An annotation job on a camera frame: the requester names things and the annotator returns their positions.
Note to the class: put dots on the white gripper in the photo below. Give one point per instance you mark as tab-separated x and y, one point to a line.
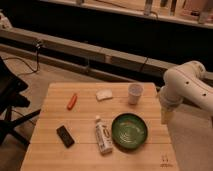
169	100

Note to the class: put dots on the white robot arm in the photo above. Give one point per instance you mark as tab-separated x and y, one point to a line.
184	81

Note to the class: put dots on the white paper cup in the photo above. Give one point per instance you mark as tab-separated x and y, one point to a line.
134	93

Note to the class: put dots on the green bowl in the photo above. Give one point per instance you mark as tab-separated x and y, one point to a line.
129	131

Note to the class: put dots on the white tube bottle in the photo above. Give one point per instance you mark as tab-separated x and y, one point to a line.
103	136

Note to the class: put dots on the wooden table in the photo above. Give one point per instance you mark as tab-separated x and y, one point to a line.
76	120

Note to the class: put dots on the black rectangular remote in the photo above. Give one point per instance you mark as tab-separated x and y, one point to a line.
65	136

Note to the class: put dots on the black office chair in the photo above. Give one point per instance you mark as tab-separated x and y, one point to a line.
10	88

